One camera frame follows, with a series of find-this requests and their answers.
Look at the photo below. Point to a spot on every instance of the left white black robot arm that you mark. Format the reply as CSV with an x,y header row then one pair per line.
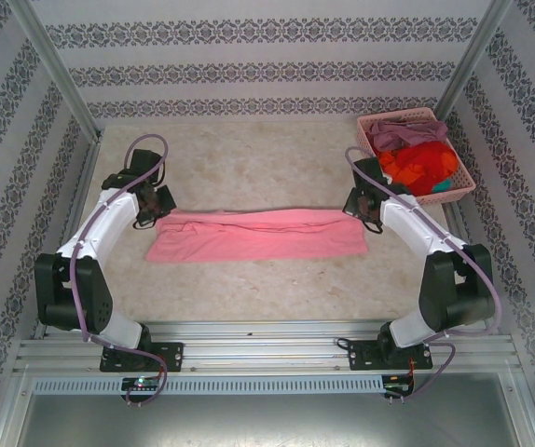
x,y
109,214

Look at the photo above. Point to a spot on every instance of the mauve t-shirt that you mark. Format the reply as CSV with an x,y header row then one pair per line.
x,y
402,135

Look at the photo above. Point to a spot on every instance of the pink t-shirt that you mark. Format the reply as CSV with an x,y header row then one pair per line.
x,y
258,237

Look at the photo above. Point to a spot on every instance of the aluminium mounting rail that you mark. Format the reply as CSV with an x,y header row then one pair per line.
x,y
267,344

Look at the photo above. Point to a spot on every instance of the aluminium side rail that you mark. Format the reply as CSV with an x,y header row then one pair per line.
x,y
458,223
78,195

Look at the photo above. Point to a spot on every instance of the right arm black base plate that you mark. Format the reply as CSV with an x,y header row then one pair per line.
x,y
360,356

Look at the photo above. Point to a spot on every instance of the orange t-shirt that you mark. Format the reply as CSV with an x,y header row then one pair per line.
x,y
395,170

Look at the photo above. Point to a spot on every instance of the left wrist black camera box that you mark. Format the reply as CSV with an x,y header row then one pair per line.
x,y
144,163

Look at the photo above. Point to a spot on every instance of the aluminium frame post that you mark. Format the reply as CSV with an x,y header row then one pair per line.
x,y
468,70
58,70

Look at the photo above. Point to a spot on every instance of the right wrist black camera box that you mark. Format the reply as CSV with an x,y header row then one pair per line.
x,y
370,172

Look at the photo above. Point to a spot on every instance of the teal t-shirt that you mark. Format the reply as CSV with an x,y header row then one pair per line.
x,y
442,186

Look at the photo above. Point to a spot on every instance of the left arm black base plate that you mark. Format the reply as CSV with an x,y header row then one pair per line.
x,y
172,356

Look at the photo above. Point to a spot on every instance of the galvanised metal sheet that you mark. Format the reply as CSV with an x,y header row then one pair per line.
x,y
267,421

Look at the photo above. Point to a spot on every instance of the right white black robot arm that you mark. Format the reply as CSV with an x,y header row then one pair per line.
x,y
407,219

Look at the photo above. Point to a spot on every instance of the pink plastic basket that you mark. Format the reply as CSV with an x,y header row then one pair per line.
x,y
461,188

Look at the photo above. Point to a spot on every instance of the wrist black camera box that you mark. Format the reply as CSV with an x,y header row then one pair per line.
x,y
370,172
144,163

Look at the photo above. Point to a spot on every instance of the red t-shirt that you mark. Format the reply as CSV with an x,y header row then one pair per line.
x,y
430,163

